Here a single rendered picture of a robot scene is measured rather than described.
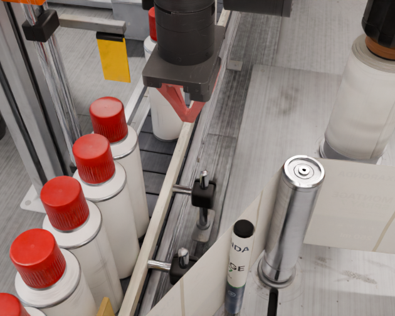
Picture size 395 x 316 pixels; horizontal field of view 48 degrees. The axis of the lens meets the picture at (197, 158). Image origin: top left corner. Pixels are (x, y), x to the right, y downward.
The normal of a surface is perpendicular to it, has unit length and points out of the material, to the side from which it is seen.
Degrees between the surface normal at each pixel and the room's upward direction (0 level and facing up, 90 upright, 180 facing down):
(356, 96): 91
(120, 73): 90
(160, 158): 0
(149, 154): 0
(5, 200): 0
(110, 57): 90
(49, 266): 90
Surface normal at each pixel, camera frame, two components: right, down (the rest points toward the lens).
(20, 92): -0.21, 0.73
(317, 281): 0.00, -0.67
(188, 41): 0.08, 0.74
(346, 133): -0.73, 0.49
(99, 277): 0.60, 0.59
